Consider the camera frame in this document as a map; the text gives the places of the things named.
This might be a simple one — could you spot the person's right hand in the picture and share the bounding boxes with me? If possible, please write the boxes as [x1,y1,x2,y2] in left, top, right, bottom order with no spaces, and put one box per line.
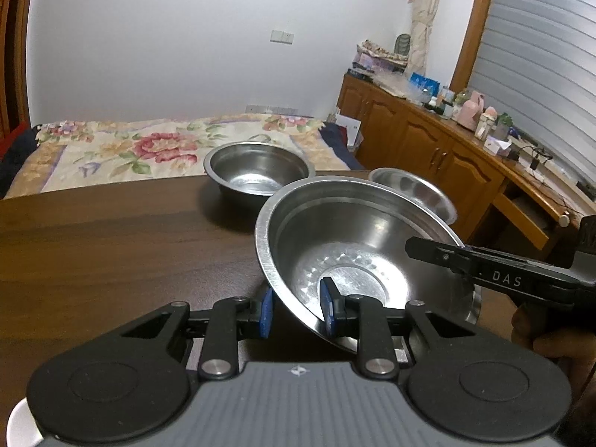
[510,306,596,383]

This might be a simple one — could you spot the beige patterned curtain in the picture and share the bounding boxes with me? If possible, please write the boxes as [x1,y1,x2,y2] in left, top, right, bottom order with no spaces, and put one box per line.
[410,0,450,69]

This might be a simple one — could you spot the pile of folded cloths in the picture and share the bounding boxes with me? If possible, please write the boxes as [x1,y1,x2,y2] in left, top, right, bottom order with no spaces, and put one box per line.
[353,39,410,73]

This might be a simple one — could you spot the dark red-edged blanket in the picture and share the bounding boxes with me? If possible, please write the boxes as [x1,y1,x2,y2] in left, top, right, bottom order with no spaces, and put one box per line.
[0,123,40,196]

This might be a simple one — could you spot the small steel bowl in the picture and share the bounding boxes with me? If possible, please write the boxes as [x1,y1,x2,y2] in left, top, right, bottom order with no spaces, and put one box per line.
[203,142,310,210]

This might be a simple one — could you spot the pink thermos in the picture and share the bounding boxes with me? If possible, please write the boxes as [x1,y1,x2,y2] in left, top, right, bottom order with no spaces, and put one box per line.
[457,91,487,129]

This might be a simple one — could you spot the wooden window frame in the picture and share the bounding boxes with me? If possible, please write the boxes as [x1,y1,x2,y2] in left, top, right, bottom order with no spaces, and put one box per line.
[449,0,499,92]

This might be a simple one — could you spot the clear plastic bags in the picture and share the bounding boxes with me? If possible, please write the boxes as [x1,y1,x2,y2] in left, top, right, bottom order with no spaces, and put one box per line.
[372,72,429,103]

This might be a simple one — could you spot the wooden cabinet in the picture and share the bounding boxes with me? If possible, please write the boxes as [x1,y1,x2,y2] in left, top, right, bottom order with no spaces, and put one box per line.
[336,72,596,261]

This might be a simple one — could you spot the medium steel bowl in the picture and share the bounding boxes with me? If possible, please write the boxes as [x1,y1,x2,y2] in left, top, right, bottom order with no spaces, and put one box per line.
[368,168,459,224]

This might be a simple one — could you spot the grey window blind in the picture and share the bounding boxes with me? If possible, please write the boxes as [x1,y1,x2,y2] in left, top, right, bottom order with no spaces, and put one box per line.
[470,0,596,196]

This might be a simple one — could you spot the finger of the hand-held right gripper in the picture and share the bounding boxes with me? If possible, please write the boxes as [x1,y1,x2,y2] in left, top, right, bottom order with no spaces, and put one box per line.
[404,237,480,282]

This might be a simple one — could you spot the floral blanket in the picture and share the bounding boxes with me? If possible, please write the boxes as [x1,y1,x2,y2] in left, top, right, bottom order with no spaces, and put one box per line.
[2,114,368,201]

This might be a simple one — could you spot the black charger cable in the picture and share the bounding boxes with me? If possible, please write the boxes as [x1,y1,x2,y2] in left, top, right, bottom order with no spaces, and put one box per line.
[512,146,555,171]

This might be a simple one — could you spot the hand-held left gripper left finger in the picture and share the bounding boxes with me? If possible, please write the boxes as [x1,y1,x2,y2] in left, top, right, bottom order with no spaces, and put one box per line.
[118,286,276,381]

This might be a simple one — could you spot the white tissue box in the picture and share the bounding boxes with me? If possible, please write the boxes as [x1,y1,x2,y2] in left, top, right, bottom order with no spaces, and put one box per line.
[484,136,513,157]

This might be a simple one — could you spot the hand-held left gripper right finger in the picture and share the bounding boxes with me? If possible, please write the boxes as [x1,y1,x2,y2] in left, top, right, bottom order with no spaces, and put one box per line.
[320,277,476,381]

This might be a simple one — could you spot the white paper bag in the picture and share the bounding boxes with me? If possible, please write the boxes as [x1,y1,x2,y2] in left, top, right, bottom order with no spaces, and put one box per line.
[334,112,361,148]

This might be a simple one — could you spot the blue boxes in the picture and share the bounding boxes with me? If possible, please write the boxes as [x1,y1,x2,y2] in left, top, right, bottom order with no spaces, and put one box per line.
[409,72,441,96]

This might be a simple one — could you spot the large steel bowl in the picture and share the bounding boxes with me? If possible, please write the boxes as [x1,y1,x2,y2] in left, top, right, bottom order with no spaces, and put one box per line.
[254,175,482,351]

